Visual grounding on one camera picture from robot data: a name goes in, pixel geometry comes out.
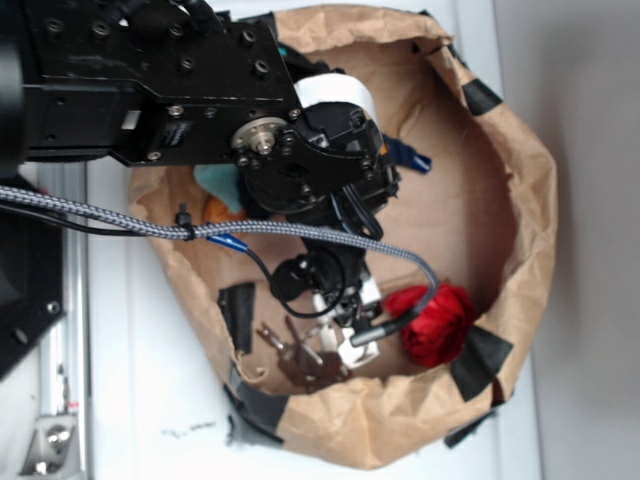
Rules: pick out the silver keys bunch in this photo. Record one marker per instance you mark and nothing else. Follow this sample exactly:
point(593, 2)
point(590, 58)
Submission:
point(302, 360)

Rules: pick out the light teal cloth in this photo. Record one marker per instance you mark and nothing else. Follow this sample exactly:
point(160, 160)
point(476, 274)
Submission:
point(222, 182)

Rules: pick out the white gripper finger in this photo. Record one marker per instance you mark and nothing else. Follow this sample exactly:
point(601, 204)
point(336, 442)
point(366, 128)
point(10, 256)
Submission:
point(356, 357)
point(326, 333)

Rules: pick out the brown paper bag bin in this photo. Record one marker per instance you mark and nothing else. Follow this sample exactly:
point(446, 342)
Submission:
point(485, 218)

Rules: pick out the orange seashell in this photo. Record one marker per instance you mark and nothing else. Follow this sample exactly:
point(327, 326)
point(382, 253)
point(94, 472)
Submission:
point(216, 211)

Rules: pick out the metal corner bracket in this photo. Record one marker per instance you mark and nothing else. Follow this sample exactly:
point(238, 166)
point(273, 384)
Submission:
point(53, 451)

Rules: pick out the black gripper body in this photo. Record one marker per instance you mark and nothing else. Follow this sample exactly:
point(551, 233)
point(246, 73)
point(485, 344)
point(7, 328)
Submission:
point(339, 274)

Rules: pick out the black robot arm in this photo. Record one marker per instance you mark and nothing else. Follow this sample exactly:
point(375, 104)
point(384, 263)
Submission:
point(175, 83)

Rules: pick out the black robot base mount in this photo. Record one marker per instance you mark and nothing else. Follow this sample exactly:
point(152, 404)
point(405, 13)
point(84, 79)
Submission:
point(32, 298)

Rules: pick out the red fabric rose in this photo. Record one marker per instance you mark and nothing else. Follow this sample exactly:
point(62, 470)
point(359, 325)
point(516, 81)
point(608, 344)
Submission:
point(437, 336)

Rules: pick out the aluminium rail frame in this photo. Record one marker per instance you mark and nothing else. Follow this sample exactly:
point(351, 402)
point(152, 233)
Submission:
point(62, 373)

